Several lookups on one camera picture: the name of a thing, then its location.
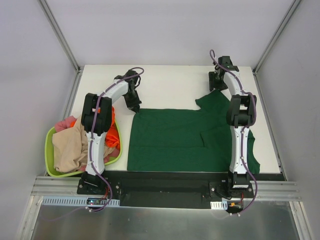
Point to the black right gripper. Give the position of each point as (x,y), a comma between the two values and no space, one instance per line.
(216,81)

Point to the dark green t-shirt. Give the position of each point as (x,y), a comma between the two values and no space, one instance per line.
(182,140)

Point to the aluminium frame post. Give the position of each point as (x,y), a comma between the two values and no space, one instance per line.
(59,34)
(277,34)

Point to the orange t-shirt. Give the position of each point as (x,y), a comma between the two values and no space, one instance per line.
(112,138)

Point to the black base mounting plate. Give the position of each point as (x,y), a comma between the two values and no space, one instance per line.
(184,190)

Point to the beige t-shirt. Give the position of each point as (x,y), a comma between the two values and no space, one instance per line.
(70,147)

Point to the right aluminium frame post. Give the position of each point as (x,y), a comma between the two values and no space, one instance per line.
(277,34)

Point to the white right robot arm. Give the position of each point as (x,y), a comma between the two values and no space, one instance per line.
(240,116)

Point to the aluminium front rail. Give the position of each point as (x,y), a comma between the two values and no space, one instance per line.
(283,191)

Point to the white cable duct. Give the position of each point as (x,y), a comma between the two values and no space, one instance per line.
(68,201)
(219,205)

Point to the left white cable duct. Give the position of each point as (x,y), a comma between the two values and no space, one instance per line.
(68,201)

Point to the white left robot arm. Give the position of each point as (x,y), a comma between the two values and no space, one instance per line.
(96,118)

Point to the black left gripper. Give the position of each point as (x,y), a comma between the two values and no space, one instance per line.
(132,100)

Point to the left aluminium frame post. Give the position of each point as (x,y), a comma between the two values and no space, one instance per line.
(59,34)

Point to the lime green plastic basket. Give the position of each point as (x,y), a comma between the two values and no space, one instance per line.
(49,156)

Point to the right white cable duct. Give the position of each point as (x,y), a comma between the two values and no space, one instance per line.
(219,205)

